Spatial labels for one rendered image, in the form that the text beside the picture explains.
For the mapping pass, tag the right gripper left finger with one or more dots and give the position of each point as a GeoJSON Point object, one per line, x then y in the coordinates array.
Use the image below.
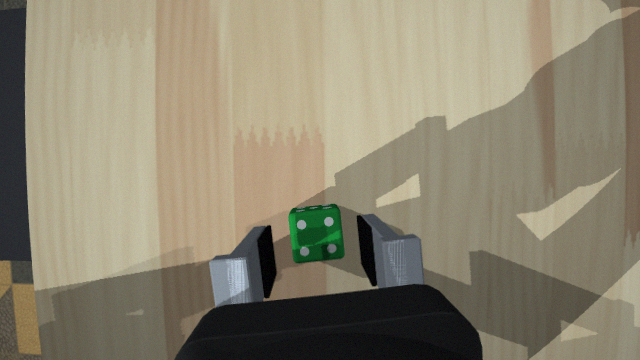
{"type": "Point", "coordinates": [248, 273]}

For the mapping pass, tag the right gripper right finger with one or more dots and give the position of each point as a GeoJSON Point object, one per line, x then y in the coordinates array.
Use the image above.
{"type": "Point", "coordinates": [389, 259]}

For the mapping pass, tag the green die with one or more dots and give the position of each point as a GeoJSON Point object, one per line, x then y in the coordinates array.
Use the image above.
{"type": "Point", "coordinates": [316, 233]}

